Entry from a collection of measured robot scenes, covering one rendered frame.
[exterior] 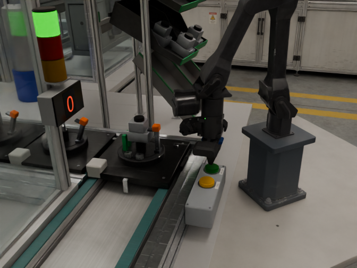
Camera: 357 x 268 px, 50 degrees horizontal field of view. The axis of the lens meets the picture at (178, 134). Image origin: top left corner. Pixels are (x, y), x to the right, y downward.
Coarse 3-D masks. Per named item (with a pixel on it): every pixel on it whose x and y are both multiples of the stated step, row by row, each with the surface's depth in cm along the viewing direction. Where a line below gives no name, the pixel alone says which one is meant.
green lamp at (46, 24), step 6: (48, 12) 78; (54, 12) 79; (36, 18) 78; (42, 18) 78; (48, 18) 78; (54, 18) 79; (36, 24) 79; (42, 24) 78; (48, 24) 79; (54, 24) 79; (36, 30) 80; (42, 30) 79; (48, 30) 79; (54, 30) 80; (42, 36) 79; (48, 36) 80
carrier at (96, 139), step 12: (72, 132) 123; (84, 132) 127; (96, 132) 127; (108, 132) 127; (72, 144) 115; (84, 144) 116; (96, 144) 119; (108, 144) 121; (72, 156) 113; (84, 156) 113; (96, 156) 114; (72, 168) 107; (84, 168) 108
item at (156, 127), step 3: (153, 126) 106; (156, 126) 106; (159, 126) 107; (147, 129) 108; (150, 129) 107; (153, 129) 106; (156, 129) 106; (159, 129) 107; (156, 132) 107; (156, 135) 107; (156, 138) 108; (159, 138) 109; (156, 141) 108; (159, 141) 109; (156, 144) 109; (159, 144) 109; (156, 147) 109; (159, 147) 110
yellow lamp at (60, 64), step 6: (42, 60) 82; (54, 60) 82; (60, 60) 83; (42, 66) 83; (48, 66) 82; (54, 66) 83; (60, 66) 83; (48, 72) 83; (54, 72) 83; (60, 72) 84; (48, 78) 84; (54, 78) 84; (60, 78) 84; (66, 78) 86
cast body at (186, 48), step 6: (180, 36) 121; (186, 36) 120; (192, 36) 121; (174, 42) 123; (180, 42) 122; (186, 42) 120; (192, 42) 122; (174, 48) 124; (180, 48) 122; (186, 48) 121; (192, 48) 124; (180, 54) 123; (186, 54) 122
